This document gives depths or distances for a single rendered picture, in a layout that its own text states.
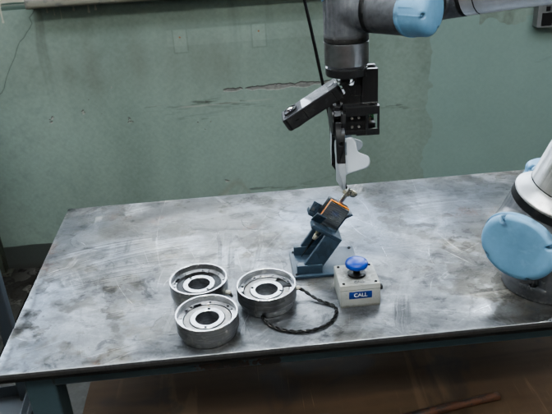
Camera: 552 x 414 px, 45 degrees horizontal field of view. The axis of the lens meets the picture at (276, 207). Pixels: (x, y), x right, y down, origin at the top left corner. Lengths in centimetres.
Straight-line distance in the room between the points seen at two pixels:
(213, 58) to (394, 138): 83
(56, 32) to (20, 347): 170
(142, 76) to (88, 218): 120
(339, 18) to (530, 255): 47
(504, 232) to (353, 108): 32
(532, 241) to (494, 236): 6
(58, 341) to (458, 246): 77
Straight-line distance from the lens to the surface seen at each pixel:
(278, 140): 277
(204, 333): 107
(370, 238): 138
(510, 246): 104
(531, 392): 143
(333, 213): 123
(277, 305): 113
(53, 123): 281
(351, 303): 116
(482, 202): 155
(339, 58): 110
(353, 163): 116
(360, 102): 115
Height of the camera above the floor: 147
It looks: 26 degrees down
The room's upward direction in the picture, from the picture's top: 4 degrees counter-clockwise
